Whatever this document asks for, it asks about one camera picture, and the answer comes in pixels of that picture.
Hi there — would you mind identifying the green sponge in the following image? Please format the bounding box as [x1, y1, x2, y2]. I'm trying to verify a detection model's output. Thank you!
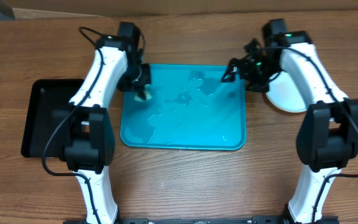
[134, 90, 152, 102]

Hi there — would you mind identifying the light blue plate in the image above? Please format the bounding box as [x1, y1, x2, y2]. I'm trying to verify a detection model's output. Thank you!
[266, 72, 306, 113]

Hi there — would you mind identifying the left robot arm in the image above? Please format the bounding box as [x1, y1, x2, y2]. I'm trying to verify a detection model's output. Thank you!
[42, 22, 151, 223]

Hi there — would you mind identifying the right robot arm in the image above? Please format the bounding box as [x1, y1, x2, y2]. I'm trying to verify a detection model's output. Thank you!
[221, 19, 358, 223]

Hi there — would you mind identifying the teal plastic tray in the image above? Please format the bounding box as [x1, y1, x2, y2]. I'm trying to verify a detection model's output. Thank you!
[120, 64, 247, 151]

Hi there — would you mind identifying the cardboard strip at back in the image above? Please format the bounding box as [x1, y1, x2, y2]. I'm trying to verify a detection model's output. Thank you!
[6, 0, 358, 16]

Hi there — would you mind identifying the black rectangular bin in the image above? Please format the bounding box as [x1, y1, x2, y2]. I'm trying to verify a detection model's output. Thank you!
[21, 78, 83, 157]

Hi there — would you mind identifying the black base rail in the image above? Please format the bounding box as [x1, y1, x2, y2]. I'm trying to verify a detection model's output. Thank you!
[63, 215, 340, 224]

